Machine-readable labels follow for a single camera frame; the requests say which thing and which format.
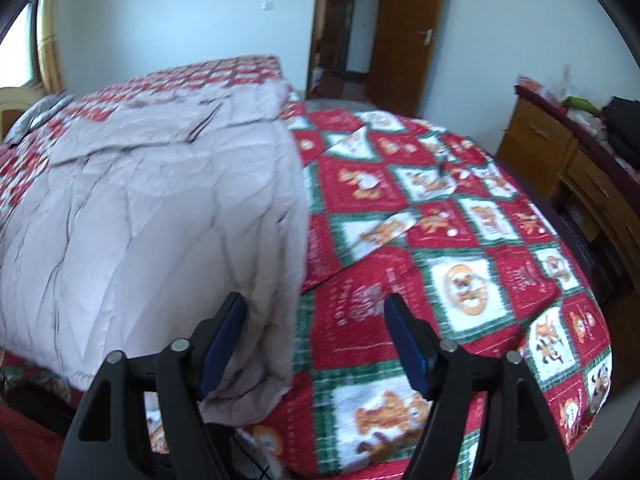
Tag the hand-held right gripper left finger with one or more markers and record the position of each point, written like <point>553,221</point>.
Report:
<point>222,345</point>

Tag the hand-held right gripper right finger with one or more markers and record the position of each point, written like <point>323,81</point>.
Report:
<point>410,355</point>

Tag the pale pink quilted jacket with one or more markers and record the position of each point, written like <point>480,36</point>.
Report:
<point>150,235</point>

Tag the red printed blanket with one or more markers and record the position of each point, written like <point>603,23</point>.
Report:
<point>450,210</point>

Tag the wooden dresser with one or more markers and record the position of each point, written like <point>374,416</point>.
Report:
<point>535,135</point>

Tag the striped pillow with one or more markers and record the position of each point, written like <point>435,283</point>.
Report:
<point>40,115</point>

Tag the brown wooden door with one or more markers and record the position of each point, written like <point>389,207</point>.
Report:
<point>400,60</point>

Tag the pink box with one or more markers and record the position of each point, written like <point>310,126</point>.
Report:
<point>531,84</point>

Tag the green cloth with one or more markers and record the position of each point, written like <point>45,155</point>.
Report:
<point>577,105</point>

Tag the black bag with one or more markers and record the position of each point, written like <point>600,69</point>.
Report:
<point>622,125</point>

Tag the wooden headboard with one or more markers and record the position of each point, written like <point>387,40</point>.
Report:
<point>12,102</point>

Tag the window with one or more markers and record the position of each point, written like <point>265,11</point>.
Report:
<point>31,60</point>

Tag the yellow curtain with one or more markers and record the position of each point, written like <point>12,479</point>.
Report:
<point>52,45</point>

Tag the white wall plate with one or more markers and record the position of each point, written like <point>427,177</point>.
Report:
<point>567,76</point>

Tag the brown door frame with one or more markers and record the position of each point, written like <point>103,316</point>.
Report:
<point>315,35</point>

